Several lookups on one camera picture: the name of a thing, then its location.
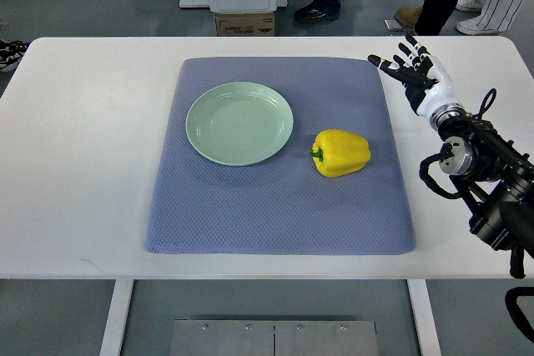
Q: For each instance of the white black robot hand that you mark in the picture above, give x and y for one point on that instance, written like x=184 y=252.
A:
x=426 y=83

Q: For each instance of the yellow bell pepper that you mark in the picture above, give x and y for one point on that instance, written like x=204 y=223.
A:
x=337 y=152

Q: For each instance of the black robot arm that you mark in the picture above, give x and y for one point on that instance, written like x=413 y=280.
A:
x=495 y=181

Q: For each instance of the small grey floor plate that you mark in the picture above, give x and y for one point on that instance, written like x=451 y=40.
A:
x=393 y=26

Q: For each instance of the light green plate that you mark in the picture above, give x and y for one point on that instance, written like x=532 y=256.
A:
x=239 y=124

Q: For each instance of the blue textured mat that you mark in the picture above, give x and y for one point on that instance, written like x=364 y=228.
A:
x=284 y=206

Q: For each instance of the cardboard box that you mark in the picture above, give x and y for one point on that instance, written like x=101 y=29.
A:
x=245 y=24

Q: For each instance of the right white table leg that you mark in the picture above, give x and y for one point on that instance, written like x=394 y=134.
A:
x=423 y=318

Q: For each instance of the white table leg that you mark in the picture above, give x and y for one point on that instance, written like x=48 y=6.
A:
x=117 y=317
x=423 y=318

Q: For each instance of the left white table leg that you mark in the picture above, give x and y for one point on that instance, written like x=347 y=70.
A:
x=117 y=317

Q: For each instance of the black white sneaker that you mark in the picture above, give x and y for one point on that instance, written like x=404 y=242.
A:
x=11 y=55

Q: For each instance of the metal base plate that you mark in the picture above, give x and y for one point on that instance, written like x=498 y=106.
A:
x=264 y=337

